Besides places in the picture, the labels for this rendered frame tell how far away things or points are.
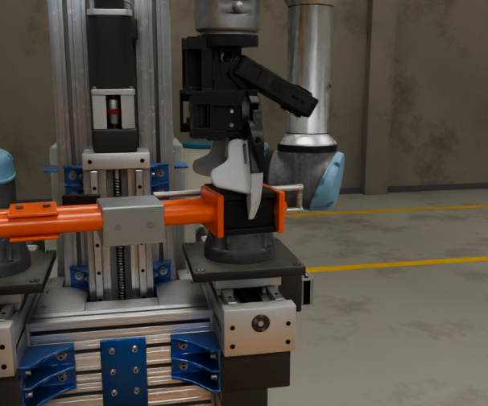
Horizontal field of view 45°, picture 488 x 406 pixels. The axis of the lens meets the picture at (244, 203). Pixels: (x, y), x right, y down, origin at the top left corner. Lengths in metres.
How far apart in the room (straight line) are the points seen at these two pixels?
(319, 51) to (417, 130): 6.68
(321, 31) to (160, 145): 0.43
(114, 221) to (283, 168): 0.54
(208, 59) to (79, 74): 0.65
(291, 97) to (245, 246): 0.52
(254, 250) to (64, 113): 0.49
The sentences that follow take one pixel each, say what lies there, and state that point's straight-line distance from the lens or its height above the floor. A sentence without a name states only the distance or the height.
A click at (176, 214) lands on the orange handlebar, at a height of 1.25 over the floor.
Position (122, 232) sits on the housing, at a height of 1.23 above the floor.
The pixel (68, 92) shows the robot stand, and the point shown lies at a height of 1.37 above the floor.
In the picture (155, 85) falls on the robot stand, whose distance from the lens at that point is 1.32.
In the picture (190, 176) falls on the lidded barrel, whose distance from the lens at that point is 6.36.
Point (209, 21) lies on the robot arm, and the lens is 0.68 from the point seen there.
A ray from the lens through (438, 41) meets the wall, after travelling 7.87.
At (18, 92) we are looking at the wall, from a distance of 6.97.
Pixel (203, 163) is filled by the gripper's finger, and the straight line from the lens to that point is 0.76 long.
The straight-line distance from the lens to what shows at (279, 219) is 0.70.
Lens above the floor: 1.40
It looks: 12 degrees down
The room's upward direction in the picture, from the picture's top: straight up
